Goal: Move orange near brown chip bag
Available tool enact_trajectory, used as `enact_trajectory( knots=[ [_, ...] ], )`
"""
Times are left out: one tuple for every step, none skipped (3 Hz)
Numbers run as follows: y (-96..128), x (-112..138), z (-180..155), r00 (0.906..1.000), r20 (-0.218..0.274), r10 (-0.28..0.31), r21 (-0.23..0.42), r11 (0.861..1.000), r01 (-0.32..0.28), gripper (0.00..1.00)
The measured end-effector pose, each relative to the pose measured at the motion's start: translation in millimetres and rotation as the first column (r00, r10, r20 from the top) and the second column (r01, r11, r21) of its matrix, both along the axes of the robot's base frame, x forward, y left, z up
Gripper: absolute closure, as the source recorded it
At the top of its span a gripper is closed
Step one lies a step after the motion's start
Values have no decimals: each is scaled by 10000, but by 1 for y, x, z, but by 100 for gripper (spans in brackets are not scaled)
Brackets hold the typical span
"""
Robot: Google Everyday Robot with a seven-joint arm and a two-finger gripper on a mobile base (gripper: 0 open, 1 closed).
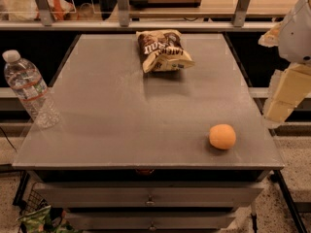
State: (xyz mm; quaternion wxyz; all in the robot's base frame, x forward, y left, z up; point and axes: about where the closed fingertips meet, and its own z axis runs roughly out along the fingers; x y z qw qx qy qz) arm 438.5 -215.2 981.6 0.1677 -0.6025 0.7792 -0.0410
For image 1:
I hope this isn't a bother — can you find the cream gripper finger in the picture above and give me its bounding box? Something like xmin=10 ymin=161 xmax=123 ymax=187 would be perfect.
xmin=264 ymin=63 xmax=311 ymax=123
xmin=258 ymin=22 xmax=281 ymax=48

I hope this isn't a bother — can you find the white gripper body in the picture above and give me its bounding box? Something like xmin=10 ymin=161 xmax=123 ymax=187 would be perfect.
xmin=278 ymin=0 xmax=311 ymax=63

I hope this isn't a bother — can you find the orange fruit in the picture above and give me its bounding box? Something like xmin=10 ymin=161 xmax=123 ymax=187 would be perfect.
xmin=209 ymin=124 xmax=236 ymax=150

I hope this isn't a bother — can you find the brown chip bag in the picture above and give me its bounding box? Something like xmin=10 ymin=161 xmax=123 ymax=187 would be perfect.
xmin=136 ymin=29 xmax=194 ymax=73

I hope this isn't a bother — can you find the orange white bag on shelf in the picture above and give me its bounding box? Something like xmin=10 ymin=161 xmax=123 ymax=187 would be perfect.
xmin=6 ymin=0 xmax=75 ymax=21

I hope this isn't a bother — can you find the green patterned bag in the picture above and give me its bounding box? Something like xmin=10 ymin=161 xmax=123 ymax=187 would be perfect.
xmin=18 ymin=206 xmax=83 ymax=233

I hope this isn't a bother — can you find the grey drawer cabinet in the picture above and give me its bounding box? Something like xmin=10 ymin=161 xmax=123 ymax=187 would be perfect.
xmin=14 ymin=34 xmax=284 ymax=233

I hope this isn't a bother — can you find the upper drawer knob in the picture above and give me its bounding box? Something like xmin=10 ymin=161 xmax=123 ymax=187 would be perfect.
xmin=145 ymin=195 xmax=156 ymax=206

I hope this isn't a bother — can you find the drawer knob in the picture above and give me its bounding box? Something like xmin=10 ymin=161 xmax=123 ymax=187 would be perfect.
xmin=145 ymin=195 xmax=156 ymax=206
xmin=149 ymin=222 xmax=156 ymax=232

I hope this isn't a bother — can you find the lower drawer knob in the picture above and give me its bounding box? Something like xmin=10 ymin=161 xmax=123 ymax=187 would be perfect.
xmin=149 ymin=222 xmax=156 ymax=232

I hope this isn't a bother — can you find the clear plastic water bottle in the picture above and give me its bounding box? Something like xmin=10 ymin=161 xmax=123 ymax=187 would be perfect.
xmin=2 ymin=50 xmax=60 ymax=129

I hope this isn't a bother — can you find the metal shelf rail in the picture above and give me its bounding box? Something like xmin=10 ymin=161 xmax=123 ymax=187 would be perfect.
xmin=0 ymin=0 xmax=280 ymax=32

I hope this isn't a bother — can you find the black wire basket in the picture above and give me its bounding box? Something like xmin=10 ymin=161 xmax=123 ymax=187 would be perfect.
xmin=19 ymin=183 xmax=48 ymax=216

